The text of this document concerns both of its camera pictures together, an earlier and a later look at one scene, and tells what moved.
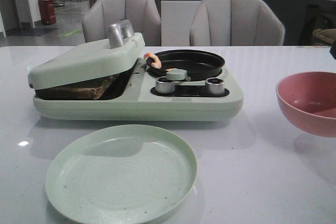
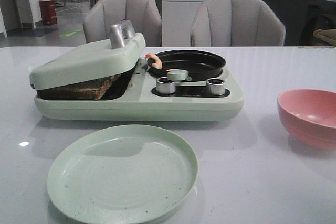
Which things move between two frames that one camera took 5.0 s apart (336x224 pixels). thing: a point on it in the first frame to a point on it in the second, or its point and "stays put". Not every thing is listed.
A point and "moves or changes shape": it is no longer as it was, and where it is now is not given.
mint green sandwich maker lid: [123, 49] stays put
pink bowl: [308, 99] moves or changes shape
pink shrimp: [157, 64] stays put
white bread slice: [88, 90] stays put
